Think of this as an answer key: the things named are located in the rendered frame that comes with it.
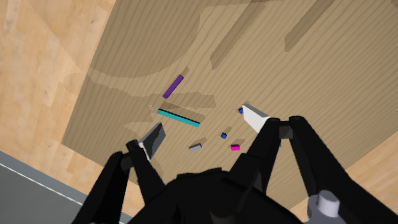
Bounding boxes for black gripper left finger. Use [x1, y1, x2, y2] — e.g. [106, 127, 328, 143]
[71, 122, 181, 224]

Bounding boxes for turquoise rod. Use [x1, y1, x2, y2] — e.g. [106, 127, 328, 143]
[157, 109, 200, 127]

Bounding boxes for purple rod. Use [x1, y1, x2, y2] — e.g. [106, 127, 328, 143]
[163, 75, 184, 99]

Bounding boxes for small magenta block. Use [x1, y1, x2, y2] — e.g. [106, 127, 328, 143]
[231, 144, 240, 150]

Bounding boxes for grey rod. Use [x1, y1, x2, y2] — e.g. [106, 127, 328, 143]
[189, 143, 202, 152]

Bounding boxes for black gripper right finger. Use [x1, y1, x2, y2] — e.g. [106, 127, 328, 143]
[207, 103, 398, 224]

